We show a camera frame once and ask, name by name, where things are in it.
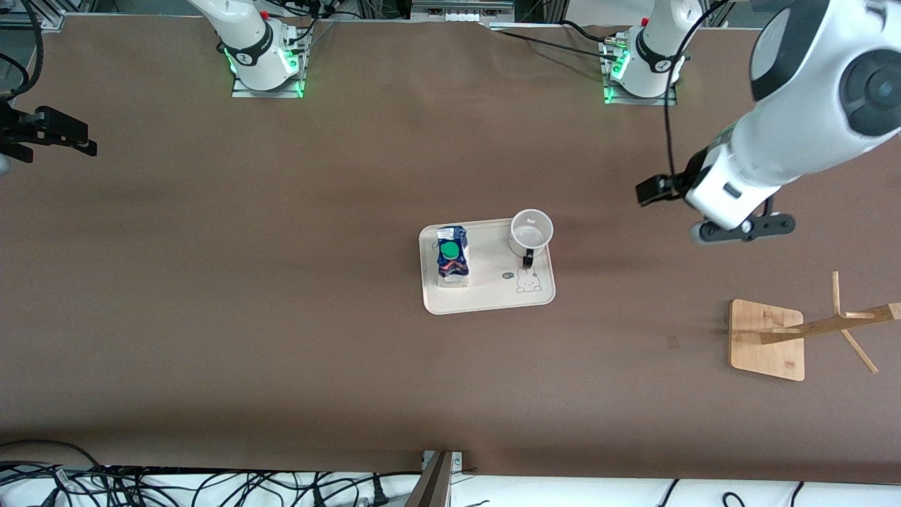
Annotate white smiley face cup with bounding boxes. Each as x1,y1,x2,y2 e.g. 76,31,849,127
508,209,555,268

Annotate blue white milk carton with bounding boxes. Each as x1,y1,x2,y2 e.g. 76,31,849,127
436,225,470,288

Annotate wooden cup stand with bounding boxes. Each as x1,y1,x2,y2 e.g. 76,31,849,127
729,271,901,382

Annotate cream rabbit print tray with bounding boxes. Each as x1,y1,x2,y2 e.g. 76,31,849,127
419,216,556,315

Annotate grey power strip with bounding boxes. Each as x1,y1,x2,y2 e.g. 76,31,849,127
412,0,515,22

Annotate brown table cover sheet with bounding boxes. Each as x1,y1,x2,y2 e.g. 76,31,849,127
0,14,901,485

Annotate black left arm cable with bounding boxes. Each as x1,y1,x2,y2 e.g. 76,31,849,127
662,0,733,178

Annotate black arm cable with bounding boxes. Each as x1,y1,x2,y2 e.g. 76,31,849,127
662,0,733,178
0,0,45,97

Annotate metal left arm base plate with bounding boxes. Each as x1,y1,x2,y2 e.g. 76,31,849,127
600,39,678,106

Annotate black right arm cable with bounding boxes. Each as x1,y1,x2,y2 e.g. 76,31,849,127
0,0,45,97

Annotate aluminium corner frame profile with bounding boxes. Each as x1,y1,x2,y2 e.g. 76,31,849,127
0,0,65,30

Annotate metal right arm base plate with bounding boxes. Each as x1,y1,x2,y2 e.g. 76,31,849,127
231,39,305,99

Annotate black base power cable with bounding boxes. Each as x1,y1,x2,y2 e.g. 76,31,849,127
493,20,626,63

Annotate black base cable bundle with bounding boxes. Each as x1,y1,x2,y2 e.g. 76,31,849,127
278,0,367,56

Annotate tangled black floor cables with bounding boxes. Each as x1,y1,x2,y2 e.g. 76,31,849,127
0,440,423,507

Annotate aluminium frame post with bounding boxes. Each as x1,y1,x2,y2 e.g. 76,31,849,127
405,451,465,507

